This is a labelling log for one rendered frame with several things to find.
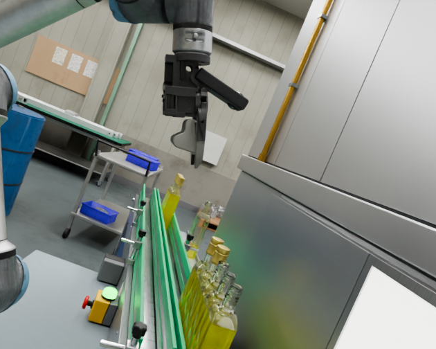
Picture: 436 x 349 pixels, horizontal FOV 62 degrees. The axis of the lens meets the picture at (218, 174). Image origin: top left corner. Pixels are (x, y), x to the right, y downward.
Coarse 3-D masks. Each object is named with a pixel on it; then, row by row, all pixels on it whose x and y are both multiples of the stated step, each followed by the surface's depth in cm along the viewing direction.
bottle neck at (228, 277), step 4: (224, 272) 78; (228, 272) 79; (224, 276) 77; (228, 276) 76; (232, 276) 77; (224, 280) 77; (228, 280) 77; (232, 280) 77; (220, 284) 77; (224, 284) 77; (228, 284) 77; (220, 288) 77; (224, 288) 77; (216, 292) 78; (220, 292) 77; (224, 292) 77
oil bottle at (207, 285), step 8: (208, 280) 84; (200, 288) 84; (208, 288) 81; (216, 288) 82; (200, 296) 82; (192, 304) 85; (200, 304) 81; (192, 312) 83; (192, 320) 81; (184, 328) 84; (184, 336) 82
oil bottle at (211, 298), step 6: (210, 294) 78; (216, 294) 77; (204, 300) 79; (210, 300) 76; (216, 300) 76; (222, 300) 76; (204, 306) 77; (210, 306) 75; (198, 312) 79; (204, 312) 76; (198, 318) 78; (192, 324) 80; (198, 324) 77; (192, 330) 78; (198, 330) 76; (192, 336) 77; (186, 342) 79; (192, 342) 76; (186, 348) 78
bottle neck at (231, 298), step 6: (228, 288) 72; (234, 288) 71; (240, 288) 73; (228, 294) 71; (234, 294) 71; (240, 294) 72; (228, 300) 71; (234, 300) 71; (222, 306) 72; (228, 306) 71; (234, 306) 72
